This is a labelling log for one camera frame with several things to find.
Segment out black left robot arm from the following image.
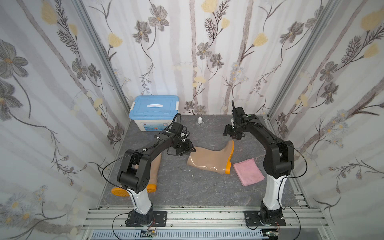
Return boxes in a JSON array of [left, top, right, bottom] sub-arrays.
[[117, 122, 196, 227]]

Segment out aluminium front rail frame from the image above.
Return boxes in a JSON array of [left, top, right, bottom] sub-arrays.
[[79, 206, 335, 240]]

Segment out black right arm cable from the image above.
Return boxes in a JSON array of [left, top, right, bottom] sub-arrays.
[[277, 148, 309, 211]]

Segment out white perforated cable tray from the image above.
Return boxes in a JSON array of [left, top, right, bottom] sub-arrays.
[[90, 229, 268, 240]]

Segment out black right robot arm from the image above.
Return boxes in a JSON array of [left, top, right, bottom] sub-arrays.
[[223, 107, 295, 226]]

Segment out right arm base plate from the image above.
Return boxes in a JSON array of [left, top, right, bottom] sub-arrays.
[[244, 210, 287, 227]]

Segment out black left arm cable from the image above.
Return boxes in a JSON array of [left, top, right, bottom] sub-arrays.
[[101, 152, 136, 193]]

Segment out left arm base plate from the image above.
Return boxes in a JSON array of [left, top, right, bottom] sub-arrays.
[[125, 211, 168, 228]]

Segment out tan rubber boot orange sole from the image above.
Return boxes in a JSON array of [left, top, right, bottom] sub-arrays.
[[187, 141, 235, 175]]

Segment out pink cloth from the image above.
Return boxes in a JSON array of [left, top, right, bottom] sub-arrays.
[[234, 158, 265, 187]]

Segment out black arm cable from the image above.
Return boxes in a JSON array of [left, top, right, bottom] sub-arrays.
[[277, 148, 309, 211], [101, 152, 136, 193]]

